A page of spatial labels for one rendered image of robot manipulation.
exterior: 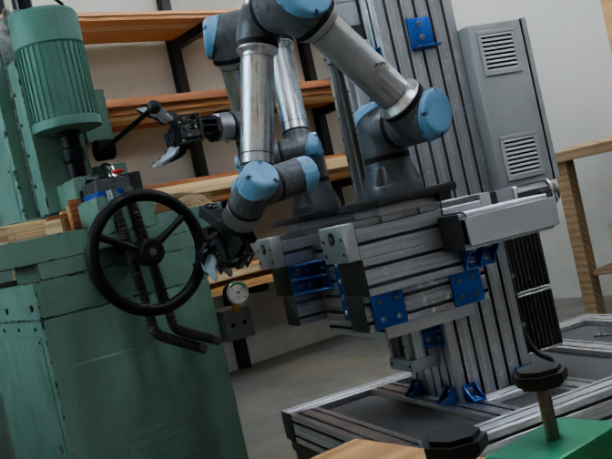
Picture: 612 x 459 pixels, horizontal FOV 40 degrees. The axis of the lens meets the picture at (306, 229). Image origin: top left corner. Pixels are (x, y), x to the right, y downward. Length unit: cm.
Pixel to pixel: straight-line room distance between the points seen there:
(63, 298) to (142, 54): 320
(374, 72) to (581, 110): 314
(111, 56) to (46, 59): 279
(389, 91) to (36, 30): 90
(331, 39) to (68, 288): 83
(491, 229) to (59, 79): 112
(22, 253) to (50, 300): 12
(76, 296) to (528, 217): 109
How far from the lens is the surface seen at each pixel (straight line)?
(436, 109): 195
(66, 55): 222
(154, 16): 459
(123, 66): 500
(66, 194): 225
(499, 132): 239
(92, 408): 205
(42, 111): 220
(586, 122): 493
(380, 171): 204
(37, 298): 201
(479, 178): 240
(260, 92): 184
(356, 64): 187
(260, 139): 182
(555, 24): 502
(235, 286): 213
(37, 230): 218
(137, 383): 209
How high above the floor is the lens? 81
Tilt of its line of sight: 1 degrees down
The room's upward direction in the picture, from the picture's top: 13 degrees counter-clockwise
